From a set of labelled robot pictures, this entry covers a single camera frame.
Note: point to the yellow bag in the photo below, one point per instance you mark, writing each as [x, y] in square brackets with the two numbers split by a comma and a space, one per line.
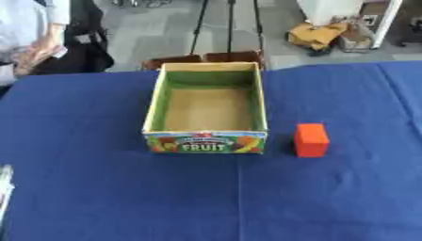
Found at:
[316, 34]

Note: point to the person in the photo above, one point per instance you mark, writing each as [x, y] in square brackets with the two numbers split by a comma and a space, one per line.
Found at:
[27, 37]

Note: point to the black bag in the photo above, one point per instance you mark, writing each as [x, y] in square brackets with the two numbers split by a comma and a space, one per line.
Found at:
[85, 40]

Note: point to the brown wooden chair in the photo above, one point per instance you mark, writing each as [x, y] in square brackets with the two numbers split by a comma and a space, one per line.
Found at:
[203, 59]

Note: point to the white post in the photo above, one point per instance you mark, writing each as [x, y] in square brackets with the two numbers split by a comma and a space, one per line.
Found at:
[387, 22]

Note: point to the black tripod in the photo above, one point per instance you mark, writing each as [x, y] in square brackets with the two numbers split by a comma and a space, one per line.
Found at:
[229, 28]

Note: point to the orange rectangular block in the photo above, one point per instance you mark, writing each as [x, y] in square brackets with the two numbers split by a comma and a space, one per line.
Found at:
[310, 140]

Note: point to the open cardboard box green inside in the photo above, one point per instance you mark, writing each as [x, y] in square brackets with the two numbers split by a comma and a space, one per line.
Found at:
[207, 109]

